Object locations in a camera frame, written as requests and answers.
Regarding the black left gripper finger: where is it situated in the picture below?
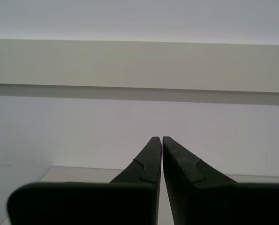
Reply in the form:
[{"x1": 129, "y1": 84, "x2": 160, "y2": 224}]
[
  {"x1": 7, "y1": 136, "x2": 162, "y2": 225},
  {"x1": 162, "y1": 136, "x2": 279, "y2": 225}
]

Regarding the beige wall board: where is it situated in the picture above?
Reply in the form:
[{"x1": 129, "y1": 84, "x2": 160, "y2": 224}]
[{"x1": 0, "y1": 38, "x2": 279, "y2": 94}]

